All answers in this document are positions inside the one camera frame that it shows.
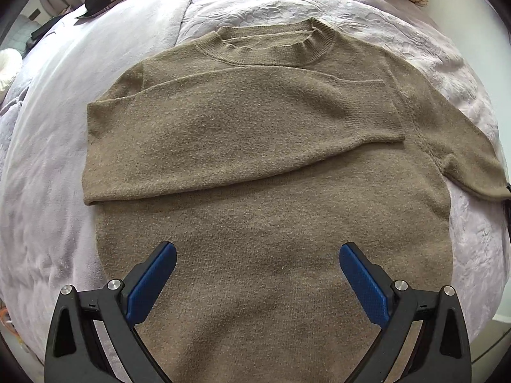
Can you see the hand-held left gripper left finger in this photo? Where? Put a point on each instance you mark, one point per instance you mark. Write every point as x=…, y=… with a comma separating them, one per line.
x=151, y=283

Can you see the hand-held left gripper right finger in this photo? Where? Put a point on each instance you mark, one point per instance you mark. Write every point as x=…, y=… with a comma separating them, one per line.
x=365, y=283

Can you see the olive brown knit sweater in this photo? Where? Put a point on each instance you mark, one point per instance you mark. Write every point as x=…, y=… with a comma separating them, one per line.
x=255, y=167

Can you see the lilac fleece blanket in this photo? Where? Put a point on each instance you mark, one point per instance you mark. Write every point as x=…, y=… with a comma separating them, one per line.
x=60, y=147

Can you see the lilac embossed bedspread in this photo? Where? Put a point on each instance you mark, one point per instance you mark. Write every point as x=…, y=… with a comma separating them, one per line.
x=419, y=48

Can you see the white round cushion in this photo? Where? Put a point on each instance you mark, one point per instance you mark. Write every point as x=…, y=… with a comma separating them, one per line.
x=8, y=68

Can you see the grey sofa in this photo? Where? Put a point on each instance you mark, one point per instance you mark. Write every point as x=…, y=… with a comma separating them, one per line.
x=18, y=32

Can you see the dark wall socket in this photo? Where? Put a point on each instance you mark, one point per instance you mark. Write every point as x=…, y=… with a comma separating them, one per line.
x=34, y=14

